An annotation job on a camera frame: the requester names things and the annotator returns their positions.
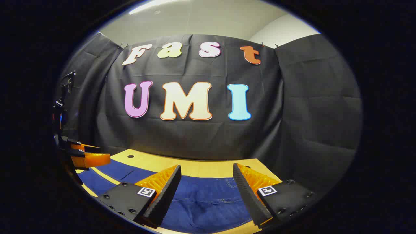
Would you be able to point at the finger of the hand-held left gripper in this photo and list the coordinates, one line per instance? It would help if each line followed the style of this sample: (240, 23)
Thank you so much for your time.
(96, 160)
(87, 148)

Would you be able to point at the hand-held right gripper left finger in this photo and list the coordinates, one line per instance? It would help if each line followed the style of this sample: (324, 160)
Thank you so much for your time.
(165, 195)

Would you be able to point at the blue denim jeans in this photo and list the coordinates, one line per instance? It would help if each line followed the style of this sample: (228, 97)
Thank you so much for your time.
(208, 201)

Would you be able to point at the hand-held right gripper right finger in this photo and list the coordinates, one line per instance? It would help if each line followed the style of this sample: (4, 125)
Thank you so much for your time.
(248, 198)

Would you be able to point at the black backdrop cloth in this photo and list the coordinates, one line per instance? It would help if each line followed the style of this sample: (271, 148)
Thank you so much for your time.
(308, 113)

